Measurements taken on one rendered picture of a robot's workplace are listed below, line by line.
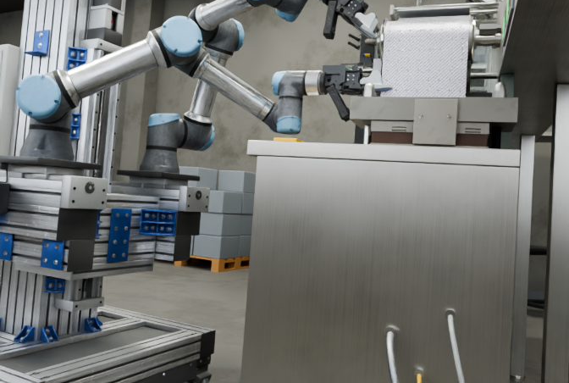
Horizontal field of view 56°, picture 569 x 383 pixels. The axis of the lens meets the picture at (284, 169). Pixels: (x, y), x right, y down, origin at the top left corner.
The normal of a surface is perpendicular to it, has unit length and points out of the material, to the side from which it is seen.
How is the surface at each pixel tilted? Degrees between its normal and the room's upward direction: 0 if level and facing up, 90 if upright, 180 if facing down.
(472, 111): 90
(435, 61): 90
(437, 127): 90
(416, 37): 90
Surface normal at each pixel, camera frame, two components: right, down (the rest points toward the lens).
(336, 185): -0.32, -0.07
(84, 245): 0.88, 0.04
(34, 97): 0.11, 0.02
